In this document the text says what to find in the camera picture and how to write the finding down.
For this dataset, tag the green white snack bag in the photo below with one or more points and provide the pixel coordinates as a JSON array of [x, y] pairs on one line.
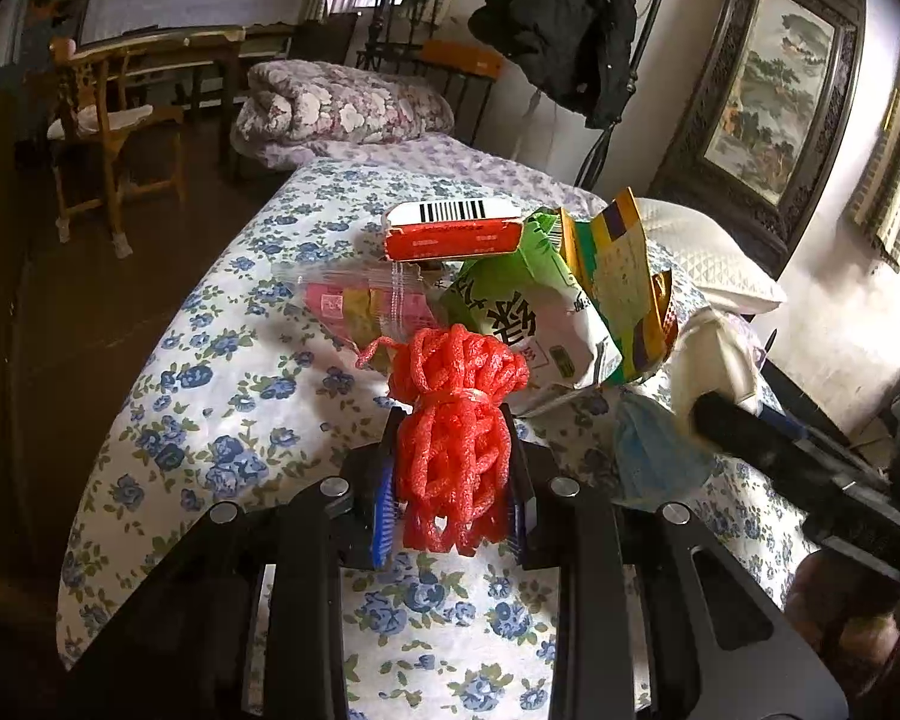
[[525, 307]]

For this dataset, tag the dark framed landscape painting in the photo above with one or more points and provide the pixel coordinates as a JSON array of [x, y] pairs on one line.
[[772, 90]]

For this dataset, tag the rolled floral quilt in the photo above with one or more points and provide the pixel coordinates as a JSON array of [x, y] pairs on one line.
[[330, 106]]

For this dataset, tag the orange box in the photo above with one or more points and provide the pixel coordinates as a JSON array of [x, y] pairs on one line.
[[461, 60]]

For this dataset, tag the blue floral bedspread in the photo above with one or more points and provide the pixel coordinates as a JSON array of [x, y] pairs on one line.
[[217, 405]]

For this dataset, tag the purple floral sheet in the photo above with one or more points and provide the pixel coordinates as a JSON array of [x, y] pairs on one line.
[[495, 169]]

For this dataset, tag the black metal coat stand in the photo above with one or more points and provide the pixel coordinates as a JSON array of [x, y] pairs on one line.
[[649, 37]]

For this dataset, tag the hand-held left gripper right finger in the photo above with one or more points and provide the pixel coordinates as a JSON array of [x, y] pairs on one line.
[[523, 536]]

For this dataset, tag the person's right forearm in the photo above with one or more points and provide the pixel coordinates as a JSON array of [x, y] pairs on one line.
[[847, 622]]

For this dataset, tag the light wooden chair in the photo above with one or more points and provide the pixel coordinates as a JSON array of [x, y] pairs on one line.
[[105, 127]]

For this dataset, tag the red foam net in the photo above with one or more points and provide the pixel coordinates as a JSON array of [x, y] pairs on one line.
[[450, 420]]

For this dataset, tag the white cloth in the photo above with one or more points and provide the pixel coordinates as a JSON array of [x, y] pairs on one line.
[[712, 360]]

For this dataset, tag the blue face mask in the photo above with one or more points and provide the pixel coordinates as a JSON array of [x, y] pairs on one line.
[[660, 454]]

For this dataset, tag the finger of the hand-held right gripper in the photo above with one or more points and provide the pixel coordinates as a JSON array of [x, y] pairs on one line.
[[742, 435], [810, 427]]

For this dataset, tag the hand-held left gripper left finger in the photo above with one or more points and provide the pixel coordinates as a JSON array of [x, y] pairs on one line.
[[385, 517]]

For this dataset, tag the wooden table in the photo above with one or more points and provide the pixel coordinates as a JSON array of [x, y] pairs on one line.
[[195, 45]]

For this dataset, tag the clear plastic wrapper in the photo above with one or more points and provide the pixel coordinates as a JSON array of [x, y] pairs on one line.
[[345, 307]]

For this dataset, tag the black jacket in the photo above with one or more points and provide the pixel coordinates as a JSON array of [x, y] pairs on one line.
[[562, 22]]

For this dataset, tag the red barcode box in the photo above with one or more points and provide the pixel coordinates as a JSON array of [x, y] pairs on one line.
[[450, 241]]

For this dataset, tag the white quilted pillow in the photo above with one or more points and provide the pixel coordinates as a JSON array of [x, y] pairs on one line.
[[712, 255]]

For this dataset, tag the yellow green paper carton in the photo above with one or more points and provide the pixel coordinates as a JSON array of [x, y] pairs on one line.
[[630, 270]]

